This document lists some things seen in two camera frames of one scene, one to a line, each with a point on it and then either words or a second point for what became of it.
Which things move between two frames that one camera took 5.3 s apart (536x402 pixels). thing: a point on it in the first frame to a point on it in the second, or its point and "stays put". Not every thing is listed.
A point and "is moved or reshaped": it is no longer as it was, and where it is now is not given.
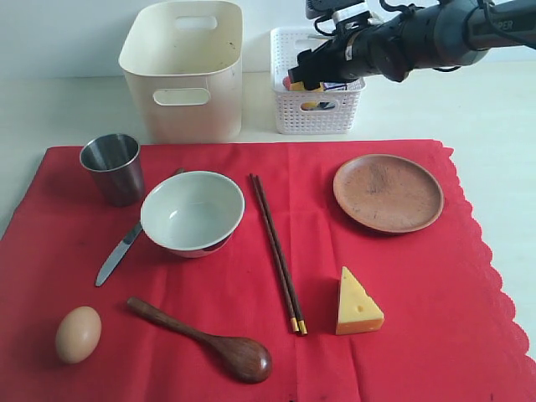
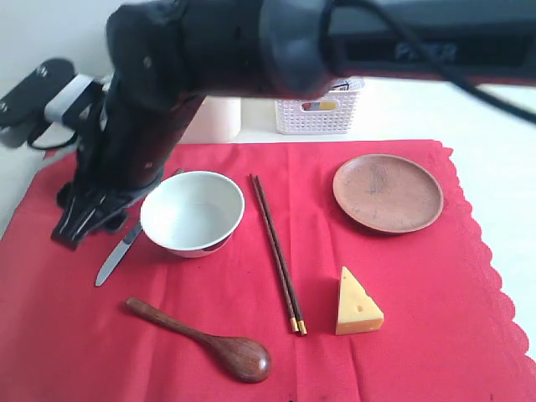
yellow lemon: (311, 85) is moved or reshaped
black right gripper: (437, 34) to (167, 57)
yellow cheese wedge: (358, 312) stays put
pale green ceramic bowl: (193, 213) stays put
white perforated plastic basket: (309, 112) stays put
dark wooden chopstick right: (299, 316) stays put
